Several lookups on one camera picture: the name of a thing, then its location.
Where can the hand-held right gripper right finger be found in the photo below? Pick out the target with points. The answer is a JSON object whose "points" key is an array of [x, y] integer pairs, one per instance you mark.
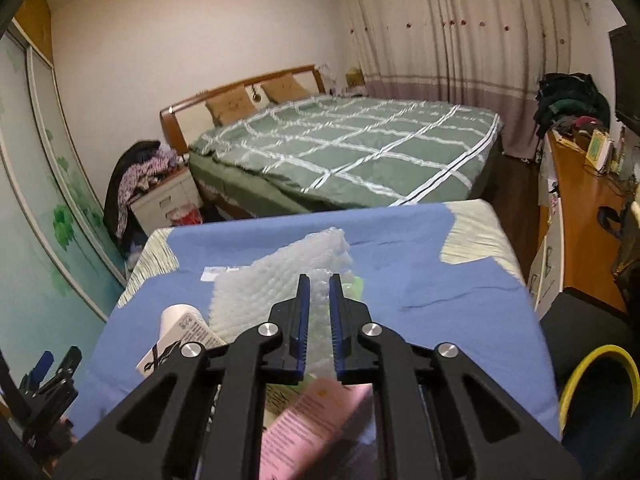
{"points": [[337, 320]]}

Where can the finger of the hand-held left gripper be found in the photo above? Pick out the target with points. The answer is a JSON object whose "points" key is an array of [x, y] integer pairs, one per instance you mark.
{"points": [[69, 362], [42, 362]]}

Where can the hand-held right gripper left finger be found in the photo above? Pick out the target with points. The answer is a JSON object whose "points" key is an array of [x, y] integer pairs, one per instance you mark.
{"points": [[302, 320]]}

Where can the clear bubble wrap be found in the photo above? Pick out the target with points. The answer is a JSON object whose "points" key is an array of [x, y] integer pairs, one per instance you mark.
{"points": [[260, 280]]}

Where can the small pink and white box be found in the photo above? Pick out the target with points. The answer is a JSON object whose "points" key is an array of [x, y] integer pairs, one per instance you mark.
{"points": [[310, 425]]}

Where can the white box with floral pattern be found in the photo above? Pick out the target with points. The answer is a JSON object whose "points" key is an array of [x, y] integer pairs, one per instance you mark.
{"points": [[192, 327]]}

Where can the yellow rimmed trash bin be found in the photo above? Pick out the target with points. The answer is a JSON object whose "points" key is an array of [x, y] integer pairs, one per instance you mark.
{"points": [[575, 385]]}

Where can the blue printed blanket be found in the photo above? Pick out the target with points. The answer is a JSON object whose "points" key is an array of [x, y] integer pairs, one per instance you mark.
{"points": [[400, 270]]}

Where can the sliding wardrobe door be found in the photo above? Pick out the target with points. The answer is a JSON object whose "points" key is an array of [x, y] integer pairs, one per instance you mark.
{"points": [[45, 210]]}

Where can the red bucket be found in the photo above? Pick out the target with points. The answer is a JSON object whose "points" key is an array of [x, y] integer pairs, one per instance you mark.
{"points": [[186, 216]]}

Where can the green plaid duvet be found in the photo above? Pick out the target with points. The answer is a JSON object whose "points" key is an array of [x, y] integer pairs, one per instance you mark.
{"points": [[350, 145]]}

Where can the white nightstand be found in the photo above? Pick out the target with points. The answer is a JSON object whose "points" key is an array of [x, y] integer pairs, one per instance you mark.
{"points": [[165, 200]]}

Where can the brown bear pillow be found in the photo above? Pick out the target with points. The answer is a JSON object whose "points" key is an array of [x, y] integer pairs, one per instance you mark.
{"points": [[286, 89], [231, 105]]}

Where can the black stool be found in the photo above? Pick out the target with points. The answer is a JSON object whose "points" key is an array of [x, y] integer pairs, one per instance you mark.
{"points": [[575, 320]]}

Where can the yellow tissue box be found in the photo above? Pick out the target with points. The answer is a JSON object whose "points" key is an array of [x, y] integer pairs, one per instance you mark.
{"points": [[355, 77]]}

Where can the wooden bed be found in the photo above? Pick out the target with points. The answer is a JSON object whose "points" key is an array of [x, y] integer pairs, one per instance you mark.
{"points": [[177, 110]]}

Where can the wooden desk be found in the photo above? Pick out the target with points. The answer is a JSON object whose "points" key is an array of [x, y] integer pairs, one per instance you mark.
{"points": [[580, 220]]}

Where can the pink and cream curtain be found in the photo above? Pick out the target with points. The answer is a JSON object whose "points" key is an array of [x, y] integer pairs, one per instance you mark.
{"points": [[450, 35]]}

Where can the pile of dark clothes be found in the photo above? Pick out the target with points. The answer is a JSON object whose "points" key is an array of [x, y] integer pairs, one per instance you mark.
{"points": [[570, 100]]}

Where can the black television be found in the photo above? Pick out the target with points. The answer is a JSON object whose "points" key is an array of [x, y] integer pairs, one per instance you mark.
{"points": [[627, 75]]}

